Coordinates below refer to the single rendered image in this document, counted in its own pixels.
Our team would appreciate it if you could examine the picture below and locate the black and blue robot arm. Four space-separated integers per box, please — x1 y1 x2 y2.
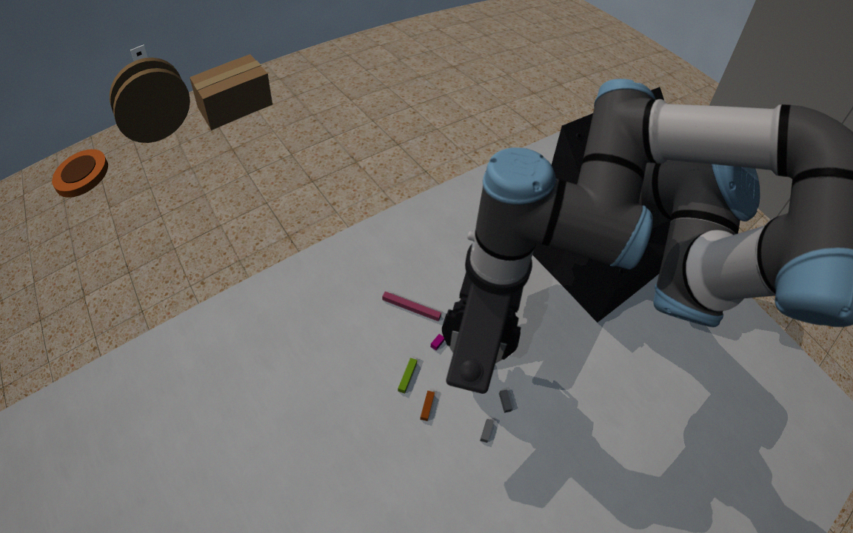
446 78 853 394

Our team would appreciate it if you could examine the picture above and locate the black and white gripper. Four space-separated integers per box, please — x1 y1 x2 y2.
442 244 532 363

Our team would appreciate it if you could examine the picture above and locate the lime green rod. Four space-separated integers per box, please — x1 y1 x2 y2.
398 358 417 394

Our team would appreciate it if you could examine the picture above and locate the dark pink rod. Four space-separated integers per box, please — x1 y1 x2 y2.
382 292 441 321

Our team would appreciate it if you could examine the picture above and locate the orange rod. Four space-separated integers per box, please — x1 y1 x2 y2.
420 391 435 421

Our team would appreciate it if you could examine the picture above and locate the dark grey rod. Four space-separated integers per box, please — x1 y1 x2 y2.
499 389 512 413
480 419 494 443

